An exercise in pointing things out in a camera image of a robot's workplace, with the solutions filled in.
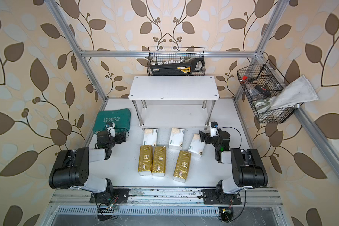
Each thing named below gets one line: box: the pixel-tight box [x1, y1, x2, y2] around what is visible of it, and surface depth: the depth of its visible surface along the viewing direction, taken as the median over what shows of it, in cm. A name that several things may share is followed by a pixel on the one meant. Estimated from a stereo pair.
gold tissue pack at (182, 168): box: [172, 150, 192, 184], surface depth 79 cm
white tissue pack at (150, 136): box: [142, 128, 158, 146], surface depth 95 cm
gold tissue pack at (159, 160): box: [151, 145, 167, 177], surface depth 81 cm
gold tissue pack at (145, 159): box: [137, 145, 153, 176], surface depth 81 cm
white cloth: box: [253, 74, 320, 113], surface depth 62 cm
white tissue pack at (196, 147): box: [187, 133, 206, 159], surface depth 89 cm
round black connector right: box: [218, 206, 234, 223], surface depth 72 cm
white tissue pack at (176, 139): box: [168, 127, 186, 151], surface depth 93 cm
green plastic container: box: [93, 108, 132, 135], surface depth 104 cm
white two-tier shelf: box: [128, 75, 220, 131], surface depth 86 cm
